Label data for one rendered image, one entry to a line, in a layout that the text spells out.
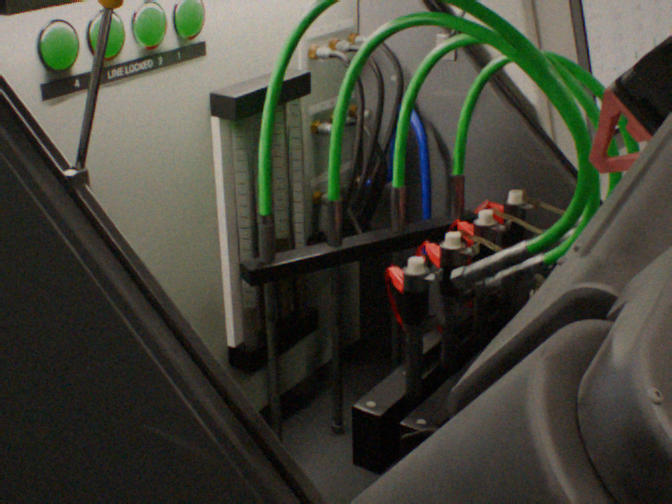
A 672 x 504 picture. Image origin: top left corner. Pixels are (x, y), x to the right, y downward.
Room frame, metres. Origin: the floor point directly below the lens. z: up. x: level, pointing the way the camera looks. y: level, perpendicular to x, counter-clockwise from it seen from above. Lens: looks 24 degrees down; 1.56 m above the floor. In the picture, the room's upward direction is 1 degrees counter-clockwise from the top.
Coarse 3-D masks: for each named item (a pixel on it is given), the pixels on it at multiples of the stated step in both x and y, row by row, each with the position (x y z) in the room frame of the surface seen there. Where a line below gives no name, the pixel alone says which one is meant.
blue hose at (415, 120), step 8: (400, 104) 1.25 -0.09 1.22; (400, 112) 1.24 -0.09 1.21; (416, 120) 1.22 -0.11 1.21; (416, 128) 1.22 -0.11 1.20; (392, 136) 1.26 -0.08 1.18; (424, 136) 1.21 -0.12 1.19; (392, 144) 1.26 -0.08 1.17; (424, 144) 1.21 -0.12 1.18; (392, 152) 1.26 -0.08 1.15; (424, 152) 1.21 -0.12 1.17; (392, 160) 1.26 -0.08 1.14; (424, 160) 1.21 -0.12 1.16; (392, 168) 1.26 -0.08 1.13; (424, 168) 1.21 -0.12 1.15; (392, 176) 1.26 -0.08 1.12; (424, 176) 1.21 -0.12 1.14; (368, 184) 1.28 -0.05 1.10; (376, 184) 1.27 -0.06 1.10; (384, 184) 1.27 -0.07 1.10; (424, 184) 1.21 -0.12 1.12; (424, 192) 1.21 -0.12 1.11; (424, 200) 1.21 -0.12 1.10; (424, 208) 1.21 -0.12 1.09; (424, 216) 1.21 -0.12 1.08; (424, 248) 1.21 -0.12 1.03
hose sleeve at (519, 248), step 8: (528, 240) 0.84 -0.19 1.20; (512, 248) 0.84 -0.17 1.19; (520, 248) 0.83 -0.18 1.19; (496, 256) 0.85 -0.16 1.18; (504, 256) 0.84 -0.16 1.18; (512, 256) 0.83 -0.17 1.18; (520, 256) 0.83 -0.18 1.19; (528, 256) 0.83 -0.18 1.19; (472, 264) 0.86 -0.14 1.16; (480, 264) 0.86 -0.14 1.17; (488, 264) 0.85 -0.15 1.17; (496, 264) 0.84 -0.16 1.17; (504, 264) 0.84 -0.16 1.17; (512, 264) 0.84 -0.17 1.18; (464, 272) 0.86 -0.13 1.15; (472, 272) 0.86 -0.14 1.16; (480, 272) 0.85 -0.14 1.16; (488, 272) 0.85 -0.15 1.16; (496, 272) 0.85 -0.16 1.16; (472, 280) 0.86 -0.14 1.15; (480, 280) 0.86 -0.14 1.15
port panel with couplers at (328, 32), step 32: (352, 0) 1.31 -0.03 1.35; (320, 32) 1.25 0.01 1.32; (352, 32) 1.31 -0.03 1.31; (320, 64) 1.25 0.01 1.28; (320, 96) 1.24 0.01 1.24; (352, 96) 1.30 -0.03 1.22; (320, 128) 1.22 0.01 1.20; (352, 128) 1.31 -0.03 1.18; (320, 160) 1.24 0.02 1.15; (320, 192) 1.23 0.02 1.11; (352, 192) 1.25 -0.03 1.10; (320, 224) 1.24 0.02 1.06
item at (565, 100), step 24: (336, 0) 0.96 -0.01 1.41; (456, 0) 0.88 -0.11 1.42; (504, 24) 0.85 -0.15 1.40; (288, 48) 0.99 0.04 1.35; (528, 48) 0.84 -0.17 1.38; (552, 72) 0.82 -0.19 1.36; (264, 120) 1.01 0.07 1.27; (576, 120) 0.81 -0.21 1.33; (264, 144) 1.01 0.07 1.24; (576, 144) 0.80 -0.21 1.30; (264, 168) 1.02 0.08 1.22; (264, 192) 1.02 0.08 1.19; (576, 192) 0.80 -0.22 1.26; (264, 216) 1.02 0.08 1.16; (576, 216) 0.80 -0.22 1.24; (552, 240) 0.81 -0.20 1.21
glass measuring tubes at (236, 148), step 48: (240, 96) 1.06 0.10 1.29; (288, 96) 1.13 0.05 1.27; (240, 144) 1.07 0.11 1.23; (288, 144) 1.16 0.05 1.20; (240, 192) 1.07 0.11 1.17; (288, 192) 1.17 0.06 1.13; (240, 240) 1.07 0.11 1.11; (288, 240) 1.17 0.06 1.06; (240, 288) 1.08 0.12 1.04; (288, 288) 1.13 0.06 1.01; (240, 336) 1.08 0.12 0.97; (288, 336) 1.11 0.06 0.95
